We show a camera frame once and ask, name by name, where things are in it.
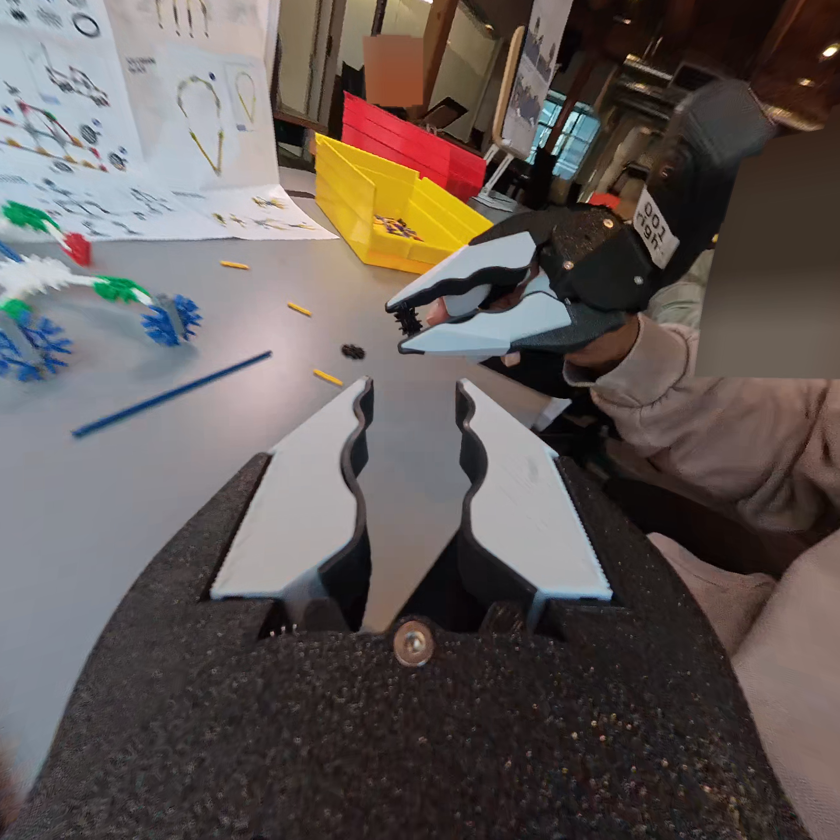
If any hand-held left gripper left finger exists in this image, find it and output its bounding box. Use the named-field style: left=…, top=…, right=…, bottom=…
left=210, top=376, right=375, bottom=631

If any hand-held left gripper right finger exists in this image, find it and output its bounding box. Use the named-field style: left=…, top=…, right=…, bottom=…
left=456, top=378, right=614, bottom=634

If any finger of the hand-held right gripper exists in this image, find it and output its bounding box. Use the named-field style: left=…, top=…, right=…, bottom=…
left=397, top=292, right=573, bottom=361
left=385, top=231, right=540, bottom=315

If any yellow plastic bin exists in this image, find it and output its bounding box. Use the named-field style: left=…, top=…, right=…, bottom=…
left=314, top=133, right=495, bottom=275

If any person's right forearm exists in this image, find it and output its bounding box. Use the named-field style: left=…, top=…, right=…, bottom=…
left=564, top=318, right=840, bottom=534

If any grey desk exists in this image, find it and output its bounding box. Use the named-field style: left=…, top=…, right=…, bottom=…
left=0, top=164, right=578, bottom=802

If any person's right hand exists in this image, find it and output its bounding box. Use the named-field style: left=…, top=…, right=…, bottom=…
left=500, top=315, right=643, bottom=371

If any pile of colourful toy pieces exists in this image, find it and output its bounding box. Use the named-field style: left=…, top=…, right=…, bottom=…
left=372, top=213, right=427, bottom=243

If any red plastic bin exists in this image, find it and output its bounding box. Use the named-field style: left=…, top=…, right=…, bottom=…
left=341, top=92, right=488, bottom=204

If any long blue toy rod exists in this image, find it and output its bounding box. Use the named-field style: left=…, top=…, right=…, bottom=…
left=71, top=350, right=274, bottom=439

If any printed display poster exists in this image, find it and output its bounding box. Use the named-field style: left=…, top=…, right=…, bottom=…
left=500, top=0, right=576, bottom=160

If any person's beige shirt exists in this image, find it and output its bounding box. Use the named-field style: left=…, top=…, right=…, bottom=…
left=646, top=532, right=840, bottom=840

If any printed instruction sheet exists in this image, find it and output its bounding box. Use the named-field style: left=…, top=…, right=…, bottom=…
left=0, top=0, right=340, bottom=242

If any colourful toy rod model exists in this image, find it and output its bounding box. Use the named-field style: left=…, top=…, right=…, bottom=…
left=0, top=200, right=204, bottom=383

